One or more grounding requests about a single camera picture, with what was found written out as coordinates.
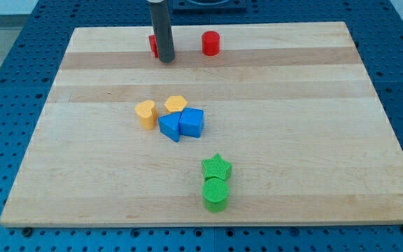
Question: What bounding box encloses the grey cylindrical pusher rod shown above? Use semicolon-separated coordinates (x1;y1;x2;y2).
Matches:
147;0;175;63

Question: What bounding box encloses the red star block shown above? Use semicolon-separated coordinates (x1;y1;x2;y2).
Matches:
148;34;159;58

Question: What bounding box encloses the green star block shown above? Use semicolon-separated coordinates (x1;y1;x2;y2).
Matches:
201;153;232;181

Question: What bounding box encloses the red cylinder block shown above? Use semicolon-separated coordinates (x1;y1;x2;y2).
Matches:
201;31;220;56

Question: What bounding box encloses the yellow hexagon block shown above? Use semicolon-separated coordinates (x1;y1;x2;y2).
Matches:
164;95;188;113

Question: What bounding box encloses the yellow heart block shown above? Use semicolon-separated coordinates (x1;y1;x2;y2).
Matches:
134;100;157;130

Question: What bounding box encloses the blue triangle block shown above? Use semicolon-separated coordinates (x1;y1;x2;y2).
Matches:
158;112;181;142

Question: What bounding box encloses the blue cube block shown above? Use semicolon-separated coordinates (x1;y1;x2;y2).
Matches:
179;108;204;138

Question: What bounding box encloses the wooden board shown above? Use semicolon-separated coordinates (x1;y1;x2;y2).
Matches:
0;22;403;228

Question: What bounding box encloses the green cylinder block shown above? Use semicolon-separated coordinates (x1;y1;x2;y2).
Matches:
202;178;229;213

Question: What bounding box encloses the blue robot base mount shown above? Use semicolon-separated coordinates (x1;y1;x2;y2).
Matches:
171;0;248;14

